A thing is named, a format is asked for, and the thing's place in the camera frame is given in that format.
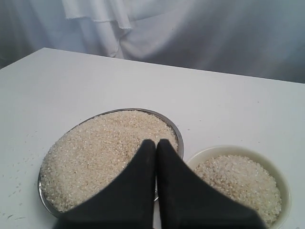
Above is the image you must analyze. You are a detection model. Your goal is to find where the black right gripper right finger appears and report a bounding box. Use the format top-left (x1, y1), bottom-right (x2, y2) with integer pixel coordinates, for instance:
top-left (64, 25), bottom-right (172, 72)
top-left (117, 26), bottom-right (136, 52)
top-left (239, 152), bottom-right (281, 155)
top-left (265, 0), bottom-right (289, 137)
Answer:
top-left (156, 139), bottom-right (266, 229)

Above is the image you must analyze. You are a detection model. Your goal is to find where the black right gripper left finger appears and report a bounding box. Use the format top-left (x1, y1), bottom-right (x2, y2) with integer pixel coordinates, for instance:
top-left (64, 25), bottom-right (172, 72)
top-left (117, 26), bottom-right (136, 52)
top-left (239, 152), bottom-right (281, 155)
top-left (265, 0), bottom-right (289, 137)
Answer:
top-left (55, 140), bottom-right (156, 229)

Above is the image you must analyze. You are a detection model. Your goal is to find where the round steel rice tray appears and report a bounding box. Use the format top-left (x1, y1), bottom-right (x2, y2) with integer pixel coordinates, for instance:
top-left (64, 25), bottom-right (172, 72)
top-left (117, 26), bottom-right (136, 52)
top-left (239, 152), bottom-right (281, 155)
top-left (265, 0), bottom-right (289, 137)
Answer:
top-left (37, 108), bottom-right (184, 217)

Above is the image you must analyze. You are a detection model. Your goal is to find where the cream ceramic rice bowl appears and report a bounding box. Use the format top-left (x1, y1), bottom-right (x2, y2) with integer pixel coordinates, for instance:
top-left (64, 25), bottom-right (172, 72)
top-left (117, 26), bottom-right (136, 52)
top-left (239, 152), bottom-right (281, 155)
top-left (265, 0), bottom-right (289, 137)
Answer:
top-left (187, 146), bottom-right (291, 229)

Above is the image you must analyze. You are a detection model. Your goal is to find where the white backdrop curtain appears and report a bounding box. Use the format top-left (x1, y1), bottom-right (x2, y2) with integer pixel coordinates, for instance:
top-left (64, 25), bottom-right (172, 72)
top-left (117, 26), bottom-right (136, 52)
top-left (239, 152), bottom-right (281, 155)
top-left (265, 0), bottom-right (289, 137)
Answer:
top-left (0, 0), bottom-right (305, 83)

